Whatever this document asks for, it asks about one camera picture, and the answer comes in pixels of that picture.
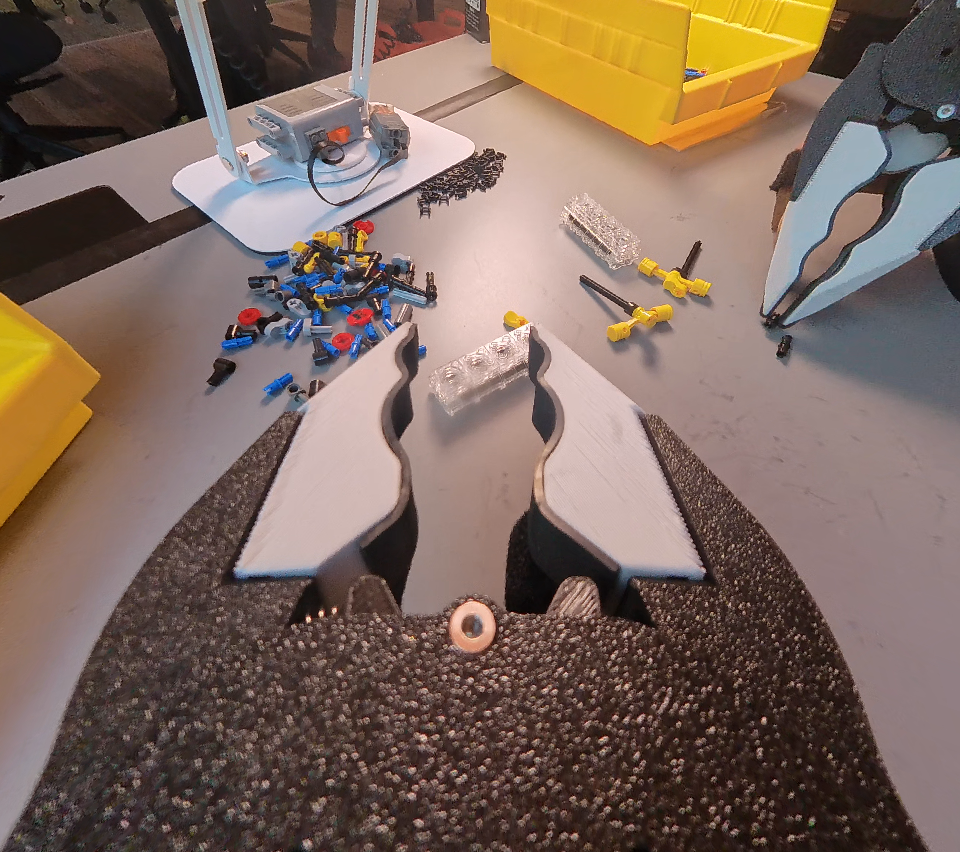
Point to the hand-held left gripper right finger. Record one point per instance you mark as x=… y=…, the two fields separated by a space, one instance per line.
x=615 y=492

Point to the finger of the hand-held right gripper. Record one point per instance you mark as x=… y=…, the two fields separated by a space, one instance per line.
x=832 y=184
x=900 y=229

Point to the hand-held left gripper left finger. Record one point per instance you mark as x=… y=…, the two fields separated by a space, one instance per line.
x=330 y=484

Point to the small black pin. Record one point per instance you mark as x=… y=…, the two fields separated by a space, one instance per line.
x=784 y=347

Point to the yellow piston axle assembly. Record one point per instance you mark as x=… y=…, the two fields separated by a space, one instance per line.
x=641 y=318
x=675 y=278

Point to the clear toy brick block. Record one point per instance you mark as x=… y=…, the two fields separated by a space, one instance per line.
x=600 y=229
x=480 y=372

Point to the pile of small toy pieces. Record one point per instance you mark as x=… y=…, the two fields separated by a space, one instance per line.
x=330 y=282

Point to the grey desk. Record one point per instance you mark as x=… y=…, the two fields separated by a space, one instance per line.
x=750 y=454

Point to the small yellow connector piece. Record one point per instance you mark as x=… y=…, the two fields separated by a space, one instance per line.
x=516 y=319

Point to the yellow plastic bin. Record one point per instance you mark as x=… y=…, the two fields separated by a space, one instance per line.
x=37 y=402
x=600 y=41

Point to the white book stand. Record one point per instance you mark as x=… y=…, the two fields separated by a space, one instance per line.
x=255 y=206

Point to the grey toy motor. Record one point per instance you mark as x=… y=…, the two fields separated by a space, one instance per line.
x=390 y=131

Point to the grey battery box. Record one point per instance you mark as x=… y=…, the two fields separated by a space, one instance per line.
x=300 y=116

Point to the black office chair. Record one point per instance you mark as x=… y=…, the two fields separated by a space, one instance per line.
x=30 y=56

